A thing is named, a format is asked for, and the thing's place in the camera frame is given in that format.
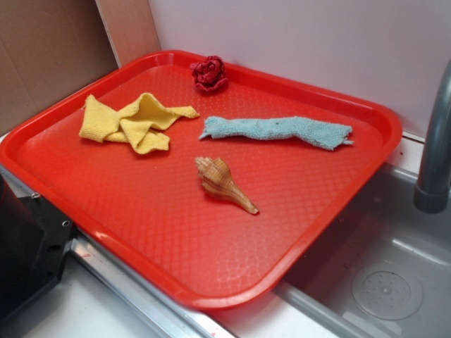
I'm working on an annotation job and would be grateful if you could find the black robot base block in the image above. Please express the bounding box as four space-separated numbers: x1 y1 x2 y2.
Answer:
1 178 74 325

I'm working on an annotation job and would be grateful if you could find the brown spiral sea shell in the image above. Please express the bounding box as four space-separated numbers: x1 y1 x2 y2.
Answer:
194 157 259 215

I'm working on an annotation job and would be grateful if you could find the dark red crumpled cloth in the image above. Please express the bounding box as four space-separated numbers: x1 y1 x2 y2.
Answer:
190 56 228 92

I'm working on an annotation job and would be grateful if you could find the yellow crumpled cloth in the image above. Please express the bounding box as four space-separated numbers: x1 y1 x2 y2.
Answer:
79 93 199 155

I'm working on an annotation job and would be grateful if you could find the light blue rolled cloth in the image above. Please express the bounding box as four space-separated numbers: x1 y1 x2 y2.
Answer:
199 116 354 151

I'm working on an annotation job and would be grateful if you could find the grey toy sink basin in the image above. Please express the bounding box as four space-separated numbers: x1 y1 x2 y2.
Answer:
214 165 450 337

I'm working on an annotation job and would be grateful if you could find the grey metal faucet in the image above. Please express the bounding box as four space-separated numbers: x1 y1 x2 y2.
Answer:
414 64 450 213

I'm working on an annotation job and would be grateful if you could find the brown cardboard panel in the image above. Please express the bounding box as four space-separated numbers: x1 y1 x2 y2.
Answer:
1 1 117 134

